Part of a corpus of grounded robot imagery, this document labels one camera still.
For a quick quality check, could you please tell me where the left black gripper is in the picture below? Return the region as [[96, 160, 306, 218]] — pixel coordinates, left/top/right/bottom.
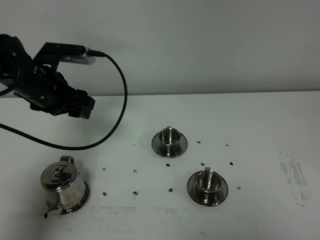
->
[[13, 65, 95, 119]]

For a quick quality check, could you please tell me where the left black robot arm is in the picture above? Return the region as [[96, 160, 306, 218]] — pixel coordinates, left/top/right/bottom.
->
[[0, 34, 95, 119]]

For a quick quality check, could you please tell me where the stainless steel teapot saucer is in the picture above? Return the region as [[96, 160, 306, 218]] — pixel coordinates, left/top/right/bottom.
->
[[58, 177, 90, 215]]

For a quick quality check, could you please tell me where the far stainless steel teacup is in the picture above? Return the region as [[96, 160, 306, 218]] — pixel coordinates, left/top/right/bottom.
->
[[158, 126, 181, 151]]

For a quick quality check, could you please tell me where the stainless steel teacup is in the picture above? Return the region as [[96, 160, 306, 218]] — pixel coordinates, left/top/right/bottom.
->
[[195, 167, 222, 195], [158, 126, 181, 151]]

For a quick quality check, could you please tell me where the far stainless steel saucer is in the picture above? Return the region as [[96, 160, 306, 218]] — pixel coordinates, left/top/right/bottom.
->
[[151, 127, 188, 159]]

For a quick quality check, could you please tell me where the near stainless steel saucer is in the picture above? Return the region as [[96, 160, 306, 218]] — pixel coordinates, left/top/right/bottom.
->
[[187, 167, 229, 207]]

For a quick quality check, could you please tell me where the near stainless steel teacup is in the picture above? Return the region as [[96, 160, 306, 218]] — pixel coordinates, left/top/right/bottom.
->
[[195, 167, 222, 195]]

